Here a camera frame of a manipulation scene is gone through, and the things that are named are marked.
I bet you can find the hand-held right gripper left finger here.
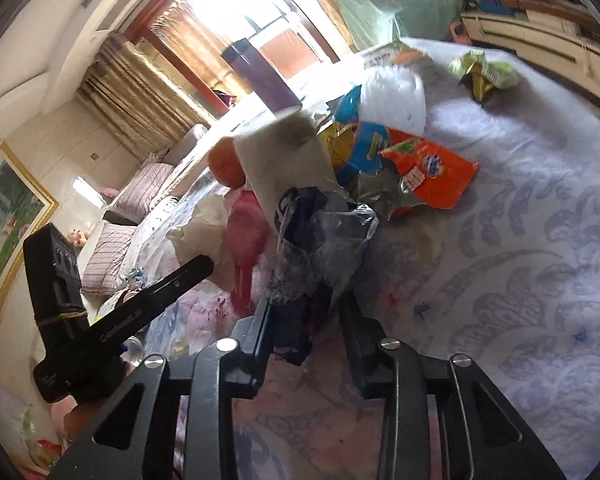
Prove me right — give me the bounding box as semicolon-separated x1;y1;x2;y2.
46;296;281;480

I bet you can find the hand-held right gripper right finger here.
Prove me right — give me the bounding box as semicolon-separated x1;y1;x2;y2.
340;292;567;480

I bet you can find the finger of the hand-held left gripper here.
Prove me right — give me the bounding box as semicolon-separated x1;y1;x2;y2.
145;254;215;314

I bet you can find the clear plastic bag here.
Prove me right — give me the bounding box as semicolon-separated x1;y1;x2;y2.
272;186;381;363

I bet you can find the white paper box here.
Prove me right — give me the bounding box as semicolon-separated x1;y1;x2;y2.
231;109;340;223

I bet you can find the yellow snack packet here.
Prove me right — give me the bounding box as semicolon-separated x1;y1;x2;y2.
319;122;357;172

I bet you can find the white foam fruit net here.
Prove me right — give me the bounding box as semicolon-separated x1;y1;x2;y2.
358;66;427;137

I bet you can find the person's left hand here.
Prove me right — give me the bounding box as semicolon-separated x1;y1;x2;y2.
62;345;131;443

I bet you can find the striped pink pillow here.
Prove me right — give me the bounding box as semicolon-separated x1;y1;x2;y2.
114;161;175;222
81;222;139;297

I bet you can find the pink plastic bag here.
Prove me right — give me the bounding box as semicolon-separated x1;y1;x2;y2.
226;189;272;317

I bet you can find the gold framed painting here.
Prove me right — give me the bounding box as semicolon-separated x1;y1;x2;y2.
0;140;61;333

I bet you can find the orange fruit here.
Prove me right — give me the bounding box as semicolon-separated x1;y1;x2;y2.
208;136;247;190

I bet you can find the grey sofa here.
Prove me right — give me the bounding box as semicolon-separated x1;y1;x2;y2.
102;122;208;228

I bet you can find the orange snack packet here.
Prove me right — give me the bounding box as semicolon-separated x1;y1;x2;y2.
355;129;481;222

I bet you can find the blue and yellow packet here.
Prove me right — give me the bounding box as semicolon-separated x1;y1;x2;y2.
336;120;397;187

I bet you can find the purple thermos bottle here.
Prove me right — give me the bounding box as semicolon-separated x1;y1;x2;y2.
221;37;304;114

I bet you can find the wooden framed balcony window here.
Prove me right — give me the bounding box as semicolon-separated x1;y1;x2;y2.
122;0;353;111

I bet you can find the white green printed packet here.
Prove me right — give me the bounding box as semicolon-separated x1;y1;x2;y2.
361;40;434;70

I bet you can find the green crumpled snack packet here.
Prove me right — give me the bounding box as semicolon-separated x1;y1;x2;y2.
447;50;521;104

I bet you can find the teal covered furniture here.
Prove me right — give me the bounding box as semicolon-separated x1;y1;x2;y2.
335;0;462;54

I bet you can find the white tv cabinet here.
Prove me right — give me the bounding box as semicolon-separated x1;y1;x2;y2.
461;9;600;107

